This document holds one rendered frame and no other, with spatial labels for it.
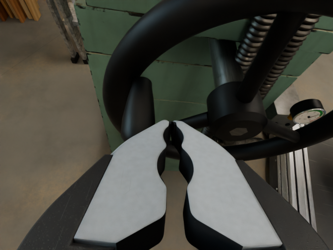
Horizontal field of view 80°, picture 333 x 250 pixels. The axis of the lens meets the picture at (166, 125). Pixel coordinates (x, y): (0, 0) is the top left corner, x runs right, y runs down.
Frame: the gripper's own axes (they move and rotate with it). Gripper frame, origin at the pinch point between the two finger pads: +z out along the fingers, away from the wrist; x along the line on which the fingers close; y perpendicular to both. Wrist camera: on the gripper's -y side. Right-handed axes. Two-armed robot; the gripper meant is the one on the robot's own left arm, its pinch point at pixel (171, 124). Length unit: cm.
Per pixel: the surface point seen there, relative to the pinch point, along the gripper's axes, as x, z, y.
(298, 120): 31.0, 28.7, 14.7
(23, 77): -81, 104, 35
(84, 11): -13.0, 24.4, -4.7
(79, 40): -49, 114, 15
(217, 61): 6.2, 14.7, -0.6
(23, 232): -53, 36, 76
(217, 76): 6.0, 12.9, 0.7
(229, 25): 6.5, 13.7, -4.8
